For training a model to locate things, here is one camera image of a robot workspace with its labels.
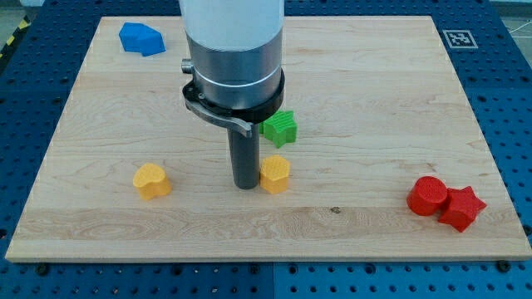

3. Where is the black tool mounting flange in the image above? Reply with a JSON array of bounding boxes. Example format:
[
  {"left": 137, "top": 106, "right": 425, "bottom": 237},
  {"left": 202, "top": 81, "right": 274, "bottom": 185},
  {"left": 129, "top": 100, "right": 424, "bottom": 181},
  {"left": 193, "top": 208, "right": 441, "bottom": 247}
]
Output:
[{"left": 182, "top": 71, "right": 285, "bottom": 138}]

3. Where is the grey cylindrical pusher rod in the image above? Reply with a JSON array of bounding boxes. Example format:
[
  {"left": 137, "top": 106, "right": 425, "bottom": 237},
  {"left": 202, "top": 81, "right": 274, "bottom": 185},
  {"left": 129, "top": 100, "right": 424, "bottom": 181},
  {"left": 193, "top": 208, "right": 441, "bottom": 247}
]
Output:
[{"left": 228, "top": 125, "right": 260, "bottom": 189}]

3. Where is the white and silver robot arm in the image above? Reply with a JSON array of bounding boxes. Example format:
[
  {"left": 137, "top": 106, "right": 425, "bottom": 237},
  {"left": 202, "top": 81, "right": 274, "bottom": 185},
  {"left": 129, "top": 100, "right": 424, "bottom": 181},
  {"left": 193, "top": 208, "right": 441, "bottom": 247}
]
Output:
[{"left": 179, "top": 0, "right": 285, "bottom": 189}]

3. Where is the green star block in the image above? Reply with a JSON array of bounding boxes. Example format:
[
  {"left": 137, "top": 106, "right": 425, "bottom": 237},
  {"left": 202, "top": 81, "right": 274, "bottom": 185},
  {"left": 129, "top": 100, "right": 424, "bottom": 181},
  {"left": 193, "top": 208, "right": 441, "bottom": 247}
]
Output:
[{"left": 259, "top": 110, "right": 298, "bottom": 149}]

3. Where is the red star block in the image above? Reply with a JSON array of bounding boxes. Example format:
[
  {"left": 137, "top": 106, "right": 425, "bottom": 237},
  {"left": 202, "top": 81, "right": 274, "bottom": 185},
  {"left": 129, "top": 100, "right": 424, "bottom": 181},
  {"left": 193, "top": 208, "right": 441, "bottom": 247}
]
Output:
[{"left": 438, "top": 186, "right": 487, "bottom": 233}]

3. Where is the yellow hexagon block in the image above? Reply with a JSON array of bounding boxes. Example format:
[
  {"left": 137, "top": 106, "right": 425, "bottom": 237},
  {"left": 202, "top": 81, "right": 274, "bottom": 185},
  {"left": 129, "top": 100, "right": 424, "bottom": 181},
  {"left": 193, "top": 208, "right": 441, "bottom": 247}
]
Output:
[{"left": 259, "top": 154, "right": 290, "bottom": 194}]

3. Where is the yellow heart block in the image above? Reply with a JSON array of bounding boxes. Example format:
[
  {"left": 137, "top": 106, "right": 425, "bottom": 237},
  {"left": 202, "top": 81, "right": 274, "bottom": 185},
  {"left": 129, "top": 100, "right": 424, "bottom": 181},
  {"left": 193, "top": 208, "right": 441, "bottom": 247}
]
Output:
[{"left": 132, "top": 163, "right": 172, "bottom": 200}]

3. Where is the wooden board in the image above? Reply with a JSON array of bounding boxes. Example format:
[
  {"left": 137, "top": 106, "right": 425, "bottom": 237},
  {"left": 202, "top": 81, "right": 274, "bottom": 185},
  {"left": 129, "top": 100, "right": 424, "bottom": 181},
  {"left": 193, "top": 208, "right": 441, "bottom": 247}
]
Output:
[{"left": 6, "top": 16, "right": 531, "bottom": 263}]

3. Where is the blue pentagon block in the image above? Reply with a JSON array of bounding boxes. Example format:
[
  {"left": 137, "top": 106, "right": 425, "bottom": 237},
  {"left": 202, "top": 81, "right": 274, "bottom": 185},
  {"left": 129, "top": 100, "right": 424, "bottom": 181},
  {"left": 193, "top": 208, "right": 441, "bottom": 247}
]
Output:
[{"left": 119, "top": 22, "right": 166, "bottom": 56}]

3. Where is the red cylinder block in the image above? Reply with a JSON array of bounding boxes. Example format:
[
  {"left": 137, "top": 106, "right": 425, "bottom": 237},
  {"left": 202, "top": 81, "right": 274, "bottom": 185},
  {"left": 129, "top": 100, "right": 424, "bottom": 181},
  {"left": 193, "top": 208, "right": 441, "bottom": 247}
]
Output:
[{"left": 406, "top": 176, "right": 447, "bottom": 216}]

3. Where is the black white fiducial tag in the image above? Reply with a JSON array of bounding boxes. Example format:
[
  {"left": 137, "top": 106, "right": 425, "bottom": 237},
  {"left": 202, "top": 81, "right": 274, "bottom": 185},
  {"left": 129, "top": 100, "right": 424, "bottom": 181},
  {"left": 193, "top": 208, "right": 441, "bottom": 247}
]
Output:
[{"left": 442, "top": 29, "right": 478, "bottom": 49}]

